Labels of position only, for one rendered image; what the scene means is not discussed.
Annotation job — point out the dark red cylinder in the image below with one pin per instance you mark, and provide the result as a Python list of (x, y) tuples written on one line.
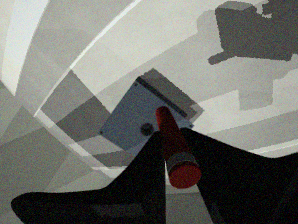
[(183, 170)]

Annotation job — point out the blue-grey square panel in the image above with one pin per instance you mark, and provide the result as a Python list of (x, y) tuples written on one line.
[(133, 121)]

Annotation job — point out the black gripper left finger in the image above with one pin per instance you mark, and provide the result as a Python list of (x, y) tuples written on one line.
[(137, 196)]

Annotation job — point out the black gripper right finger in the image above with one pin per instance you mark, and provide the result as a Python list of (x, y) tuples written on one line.
[(240, 187)]

